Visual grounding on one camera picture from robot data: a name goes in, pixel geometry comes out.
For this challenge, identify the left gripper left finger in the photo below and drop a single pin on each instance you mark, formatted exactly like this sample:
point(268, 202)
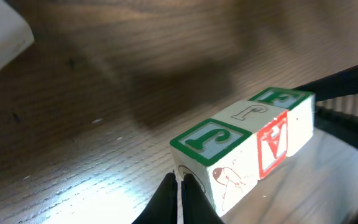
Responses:
point(162, 207)

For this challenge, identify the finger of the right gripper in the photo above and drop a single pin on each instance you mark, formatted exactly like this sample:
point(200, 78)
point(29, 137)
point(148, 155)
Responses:
point(340, 125)

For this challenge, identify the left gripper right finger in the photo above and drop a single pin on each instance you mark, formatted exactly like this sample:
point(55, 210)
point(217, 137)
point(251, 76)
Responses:
point(195, 205)

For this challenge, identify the red letter block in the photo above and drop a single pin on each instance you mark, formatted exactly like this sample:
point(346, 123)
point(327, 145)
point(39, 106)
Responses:
point(269, 125)

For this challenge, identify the wooden block yellow side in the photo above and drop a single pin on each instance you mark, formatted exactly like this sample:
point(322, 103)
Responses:
point(300, 106)

